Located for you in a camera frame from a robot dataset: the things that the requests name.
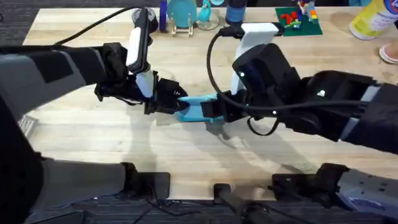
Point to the teal plate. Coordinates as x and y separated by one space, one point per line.
182 12

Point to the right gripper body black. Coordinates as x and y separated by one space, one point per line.
267 77

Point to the green board with toy blocks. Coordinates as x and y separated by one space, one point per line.
298 25

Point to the blue cylinder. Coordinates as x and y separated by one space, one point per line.
163 15

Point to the white ribbed box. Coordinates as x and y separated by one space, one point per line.
28 126

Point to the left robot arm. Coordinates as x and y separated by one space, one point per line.
18 77

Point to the yellow and white bottle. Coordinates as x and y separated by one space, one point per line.
370 21

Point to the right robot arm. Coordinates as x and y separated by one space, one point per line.
382 124

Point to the left wrist upright plate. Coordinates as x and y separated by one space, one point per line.
143 46

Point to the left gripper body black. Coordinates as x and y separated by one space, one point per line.
113 68

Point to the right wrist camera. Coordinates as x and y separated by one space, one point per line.
231 31

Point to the pink rimmed white plate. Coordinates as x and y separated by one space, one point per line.
388 53

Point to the black tape roll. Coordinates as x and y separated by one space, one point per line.
154 19

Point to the right wrist upright plate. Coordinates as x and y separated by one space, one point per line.
255 35

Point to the small wooden peg rack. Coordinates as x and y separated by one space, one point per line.
182 31

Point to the dark blue bottle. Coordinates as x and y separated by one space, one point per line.
235 14

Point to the light blue zip bag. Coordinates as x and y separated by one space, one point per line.
192 113

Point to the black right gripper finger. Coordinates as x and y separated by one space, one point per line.
211 109
224 97

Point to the black clamp pole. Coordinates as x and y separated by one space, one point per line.
227 194

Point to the wrist upright plate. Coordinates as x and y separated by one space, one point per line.
255 35
143 46

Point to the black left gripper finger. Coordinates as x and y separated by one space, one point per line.
171 90
169 107

